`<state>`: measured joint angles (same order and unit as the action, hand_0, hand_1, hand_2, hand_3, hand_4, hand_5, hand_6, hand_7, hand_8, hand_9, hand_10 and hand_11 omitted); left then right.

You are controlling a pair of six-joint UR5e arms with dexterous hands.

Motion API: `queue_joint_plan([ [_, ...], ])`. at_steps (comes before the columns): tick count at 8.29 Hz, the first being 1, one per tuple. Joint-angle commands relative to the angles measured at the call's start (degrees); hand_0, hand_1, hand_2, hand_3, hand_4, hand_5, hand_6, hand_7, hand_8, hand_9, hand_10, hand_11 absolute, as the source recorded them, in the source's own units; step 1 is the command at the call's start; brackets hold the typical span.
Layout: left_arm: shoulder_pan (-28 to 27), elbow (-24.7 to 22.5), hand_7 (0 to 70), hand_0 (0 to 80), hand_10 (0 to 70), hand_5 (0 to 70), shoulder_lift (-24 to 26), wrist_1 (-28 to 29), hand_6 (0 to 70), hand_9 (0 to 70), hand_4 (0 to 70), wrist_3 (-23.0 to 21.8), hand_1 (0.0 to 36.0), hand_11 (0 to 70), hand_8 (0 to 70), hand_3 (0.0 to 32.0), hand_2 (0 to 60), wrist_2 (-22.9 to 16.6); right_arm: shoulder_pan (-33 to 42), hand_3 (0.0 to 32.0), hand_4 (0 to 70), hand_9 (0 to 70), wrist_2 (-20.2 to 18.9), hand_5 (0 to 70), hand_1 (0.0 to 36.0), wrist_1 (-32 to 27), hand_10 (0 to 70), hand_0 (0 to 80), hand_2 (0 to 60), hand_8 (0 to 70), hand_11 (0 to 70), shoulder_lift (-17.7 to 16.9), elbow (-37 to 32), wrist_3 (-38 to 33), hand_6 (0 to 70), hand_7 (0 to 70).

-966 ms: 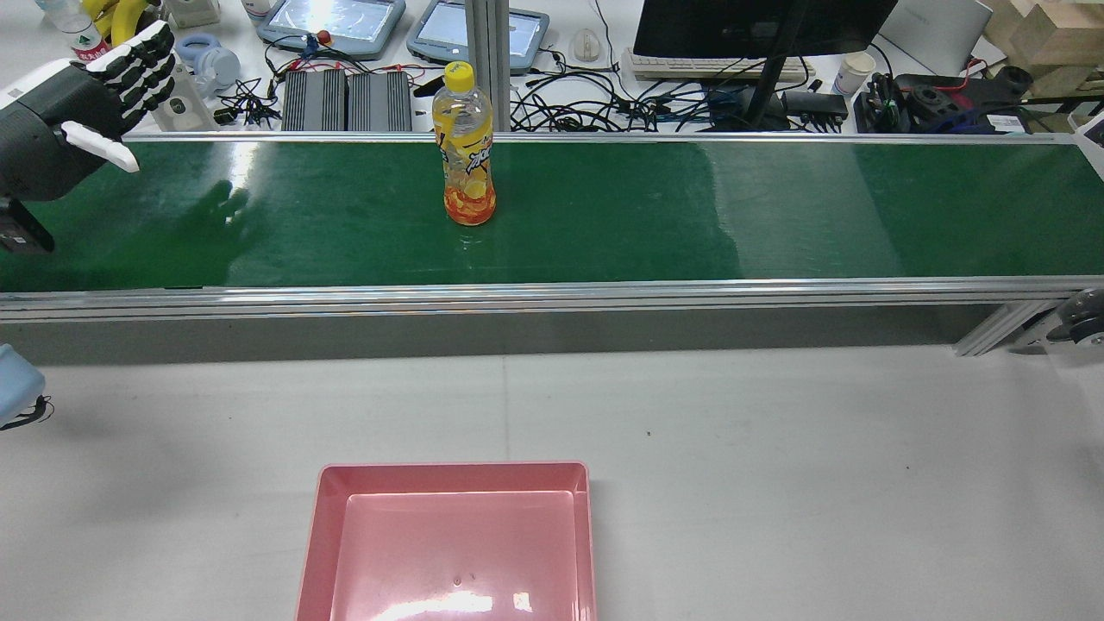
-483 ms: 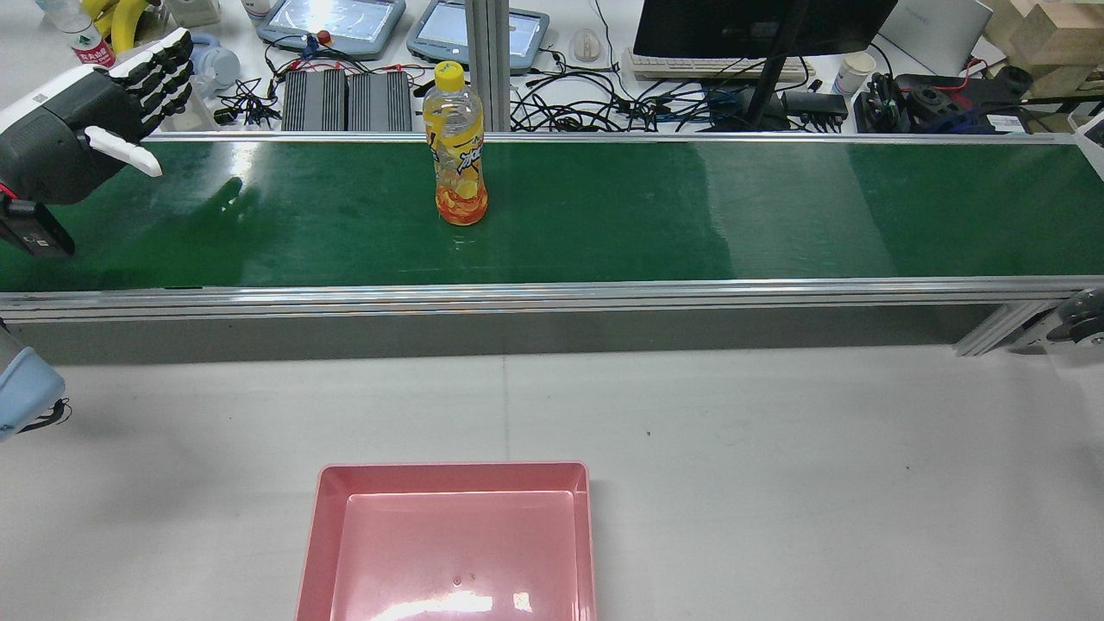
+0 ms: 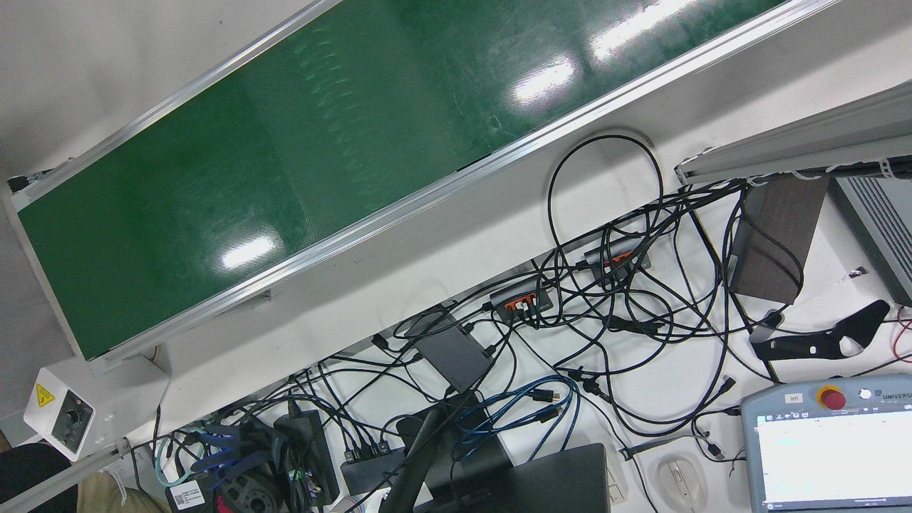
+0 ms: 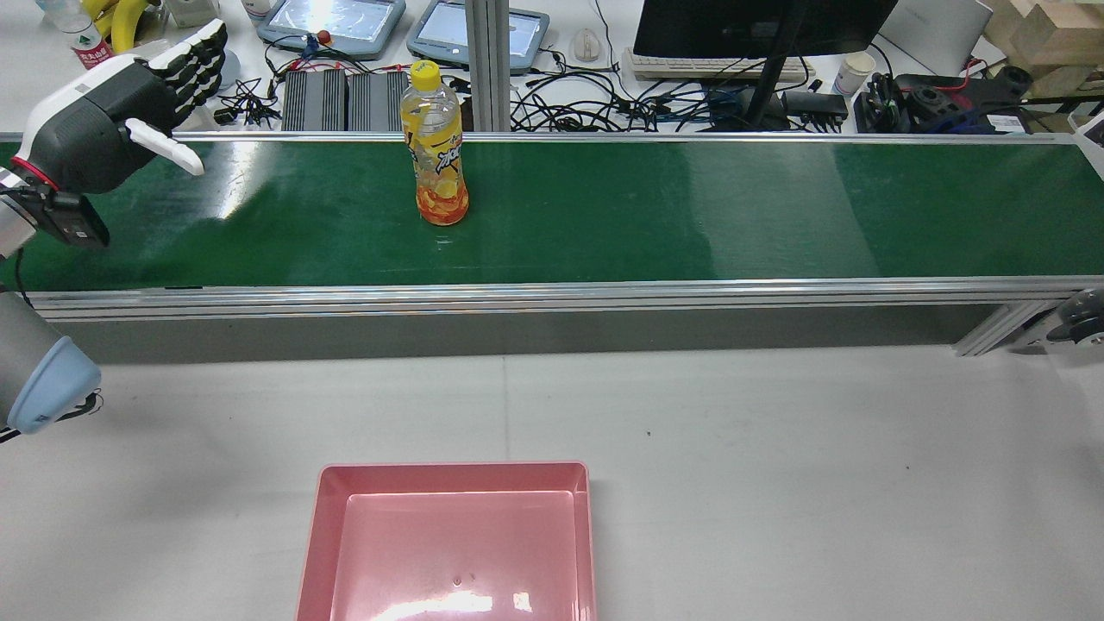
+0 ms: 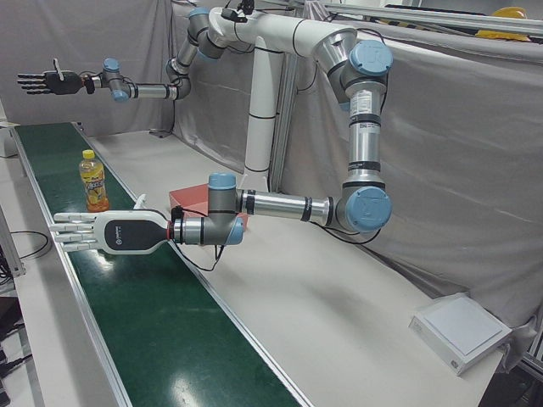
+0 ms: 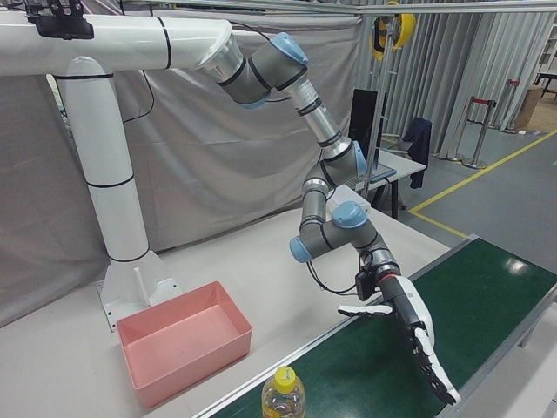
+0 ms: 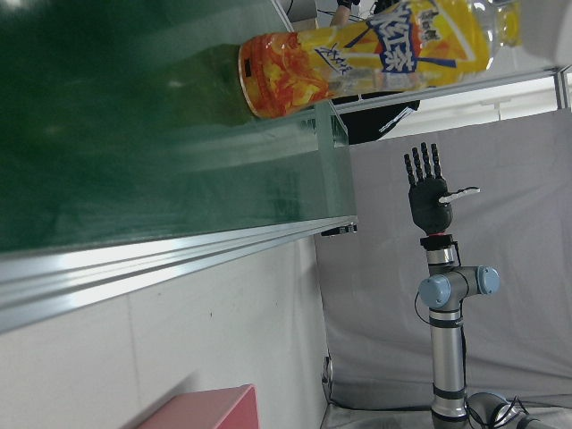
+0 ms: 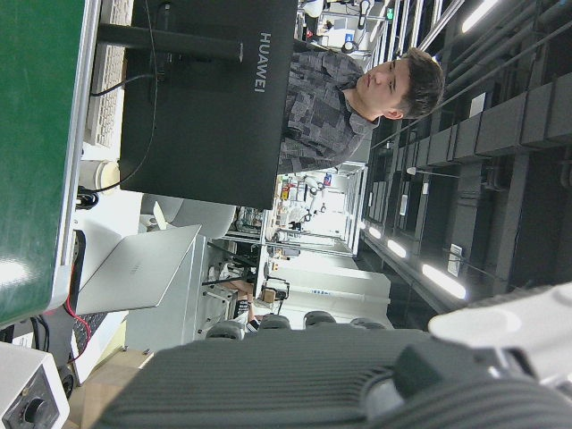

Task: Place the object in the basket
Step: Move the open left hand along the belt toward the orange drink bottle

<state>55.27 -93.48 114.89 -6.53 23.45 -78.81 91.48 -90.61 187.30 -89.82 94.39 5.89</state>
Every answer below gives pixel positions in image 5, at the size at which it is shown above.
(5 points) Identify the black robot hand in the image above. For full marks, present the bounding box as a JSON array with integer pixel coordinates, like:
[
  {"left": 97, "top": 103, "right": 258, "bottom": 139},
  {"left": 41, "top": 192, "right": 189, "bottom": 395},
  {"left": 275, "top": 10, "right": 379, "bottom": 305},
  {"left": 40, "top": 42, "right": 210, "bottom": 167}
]
[{"left": 17, "top": 60, "right": 84, "bottom": 97}]

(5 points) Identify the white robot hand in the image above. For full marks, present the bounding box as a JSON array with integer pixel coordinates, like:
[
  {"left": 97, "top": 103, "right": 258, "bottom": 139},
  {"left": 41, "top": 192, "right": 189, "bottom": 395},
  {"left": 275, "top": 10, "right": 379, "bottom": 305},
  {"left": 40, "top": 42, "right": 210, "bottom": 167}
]
[{"left": 48, "top": 193, "right": 175, "bottom": 257}]

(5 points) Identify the orange juice bottle yellow cap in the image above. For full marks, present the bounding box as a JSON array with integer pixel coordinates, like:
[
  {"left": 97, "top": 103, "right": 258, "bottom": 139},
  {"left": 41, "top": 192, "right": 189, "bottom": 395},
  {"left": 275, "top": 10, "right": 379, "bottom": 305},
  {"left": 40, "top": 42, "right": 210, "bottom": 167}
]
[{"left": 79, "top": 149, "right": 110, "bottom": 214}]

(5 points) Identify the pink plastic basket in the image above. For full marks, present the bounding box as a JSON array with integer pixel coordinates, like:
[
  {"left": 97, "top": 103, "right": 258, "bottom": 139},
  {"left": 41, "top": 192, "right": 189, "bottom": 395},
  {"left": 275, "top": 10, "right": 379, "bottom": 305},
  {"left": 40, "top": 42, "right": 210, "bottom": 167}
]
[{"left": 168, "top": 181, "right": 251, "bottom": 232}]

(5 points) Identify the grey backdrop curtain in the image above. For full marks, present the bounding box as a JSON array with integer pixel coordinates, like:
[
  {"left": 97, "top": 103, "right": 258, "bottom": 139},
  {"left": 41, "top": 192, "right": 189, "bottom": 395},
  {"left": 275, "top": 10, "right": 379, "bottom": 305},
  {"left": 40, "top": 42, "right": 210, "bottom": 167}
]
[{"left": 0, "top": 0, "right": 188, "bottom": 139}]

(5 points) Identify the aluminium table leg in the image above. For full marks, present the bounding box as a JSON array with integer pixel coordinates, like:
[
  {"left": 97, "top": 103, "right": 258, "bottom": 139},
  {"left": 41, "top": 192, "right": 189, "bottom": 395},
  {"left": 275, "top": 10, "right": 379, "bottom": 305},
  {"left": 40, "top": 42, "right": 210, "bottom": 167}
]
[{"left": 0, "top": 203, "right": 26, "bottom": 276}]

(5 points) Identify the white robot torso column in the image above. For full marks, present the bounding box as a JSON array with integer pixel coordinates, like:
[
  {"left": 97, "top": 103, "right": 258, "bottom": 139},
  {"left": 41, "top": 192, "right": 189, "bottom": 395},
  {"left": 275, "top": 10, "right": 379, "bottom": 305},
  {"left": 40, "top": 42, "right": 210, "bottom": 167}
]
[{"left": 207, "top": 6, "right": 357, "bottom": 200}]

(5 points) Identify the white flat box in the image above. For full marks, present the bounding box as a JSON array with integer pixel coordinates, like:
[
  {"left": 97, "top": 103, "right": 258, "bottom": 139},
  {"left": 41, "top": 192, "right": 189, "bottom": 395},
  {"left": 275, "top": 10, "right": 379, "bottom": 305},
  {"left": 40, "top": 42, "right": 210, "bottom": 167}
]
[{"left": 408, "top": 295, "right": 513, "bottom": 377}]

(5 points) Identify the grey side curtain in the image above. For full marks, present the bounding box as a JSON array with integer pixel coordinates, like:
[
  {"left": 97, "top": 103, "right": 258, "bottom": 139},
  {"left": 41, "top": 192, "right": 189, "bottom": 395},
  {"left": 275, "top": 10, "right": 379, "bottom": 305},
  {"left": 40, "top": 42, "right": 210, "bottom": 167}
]
[{"left": 171, "top": 16, "right": 543, "bottom": 374}]

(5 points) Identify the aluminium overhead beam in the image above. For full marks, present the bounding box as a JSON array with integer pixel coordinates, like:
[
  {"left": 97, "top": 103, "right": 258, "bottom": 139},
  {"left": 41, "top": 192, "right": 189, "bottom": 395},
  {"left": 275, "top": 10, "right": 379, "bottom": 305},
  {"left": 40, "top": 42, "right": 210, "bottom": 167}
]
[{"left": 322, "top": 2, "right": 543, "bottom": 33}]

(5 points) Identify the yellow hard hat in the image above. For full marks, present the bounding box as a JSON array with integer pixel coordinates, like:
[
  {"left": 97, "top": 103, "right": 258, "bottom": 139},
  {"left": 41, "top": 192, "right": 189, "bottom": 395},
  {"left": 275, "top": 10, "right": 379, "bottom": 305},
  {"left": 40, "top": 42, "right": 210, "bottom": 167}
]
[
  {"left": 491, "top": 6, "right": 529, "bottom": 20},
  {"left": 477, "top": 28, "right": 531, "bottom": 42}
]

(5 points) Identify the green conveyor belt aluminium frame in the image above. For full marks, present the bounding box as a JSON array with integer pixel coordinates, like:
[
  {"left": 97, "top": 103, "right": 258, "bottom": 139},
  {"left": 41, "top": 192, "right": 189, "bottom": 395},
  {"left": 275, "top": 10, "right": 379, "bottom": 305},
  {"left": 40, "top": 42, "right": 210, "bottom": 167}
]
[{"left": 10, "top": 121, "right": 315, "bottom": 407}]

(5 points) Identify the black head camera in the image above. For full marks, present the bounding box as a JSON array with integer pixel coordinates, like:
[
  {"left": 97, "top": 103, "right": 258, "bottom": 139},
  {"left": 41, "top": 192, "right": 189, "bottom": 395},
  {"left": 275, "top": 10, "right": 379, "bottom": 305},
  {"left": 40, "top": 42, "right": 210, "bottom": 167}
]
[{"left": 220, "top": 0, "right": 255, "bottom": 23}]

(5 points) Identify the aluminium support post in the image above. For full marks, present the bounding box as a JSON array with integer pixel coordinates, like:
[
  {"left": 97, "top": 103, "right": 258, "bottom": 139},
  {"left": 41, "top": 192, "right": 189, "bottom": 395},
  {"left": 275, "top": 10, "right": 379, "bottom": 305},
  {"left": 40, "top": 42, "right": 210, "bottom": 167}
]
[{"left": 269, "top": 53, "right": 298, "bottom": 192}]

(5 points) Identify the aluminium corner frame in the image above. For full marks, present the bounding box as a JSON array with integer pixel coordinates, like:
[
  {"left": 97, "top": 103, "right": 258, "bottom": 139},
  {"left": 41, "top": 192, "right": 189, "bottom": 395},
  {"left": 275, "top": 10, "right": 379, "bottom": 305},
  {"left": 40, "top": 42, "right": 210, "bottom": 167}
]
[{"left": 500, "top": 321, "right": 543, "bottom": 407}]

